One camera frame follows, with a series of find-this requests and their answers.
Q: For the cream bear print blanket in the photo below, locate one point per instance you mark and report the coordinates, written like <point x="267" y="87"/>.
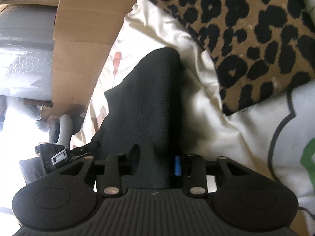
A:
<point x="209" y="127"/>

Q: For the leopard print garment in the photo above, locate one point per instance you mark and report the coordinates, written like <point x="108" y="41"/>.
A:
<point x="246" y="41"/>

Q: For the crumpled clear plastic bag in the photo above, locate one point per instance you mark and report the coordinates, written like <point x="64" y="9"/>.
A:
<point x="41" y="118"/>

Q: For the grey neck pillow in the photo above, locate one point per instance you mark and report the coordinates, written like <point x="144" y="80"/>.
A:
<point x="65" y="127"/>

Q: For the grey blue mattress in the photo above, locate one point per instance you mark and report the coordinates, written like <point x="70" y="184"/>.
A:
<point x="24" y="29"/>

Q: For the flat brown cardboard sheet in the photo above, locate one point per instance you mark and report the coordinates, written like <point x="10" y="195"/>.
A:
<point x="81" y="54"/>

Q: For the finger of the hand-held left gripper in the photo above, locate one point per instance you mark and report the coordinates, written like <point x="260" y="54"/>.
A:
<point x="83" y="150"/>

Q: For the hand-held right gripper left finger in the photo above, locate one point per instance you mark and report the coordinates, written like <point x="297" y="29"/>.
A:
<point x="134" y="162"/>

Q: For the black shorts with patterned lining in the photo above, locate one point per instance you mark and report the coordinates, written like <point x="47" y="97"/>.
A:
<point x="147" y="103"/>

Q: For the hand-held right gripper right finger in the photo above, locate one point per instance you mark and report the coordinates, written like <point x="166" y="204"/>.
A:
<point x="177" y="168"/>

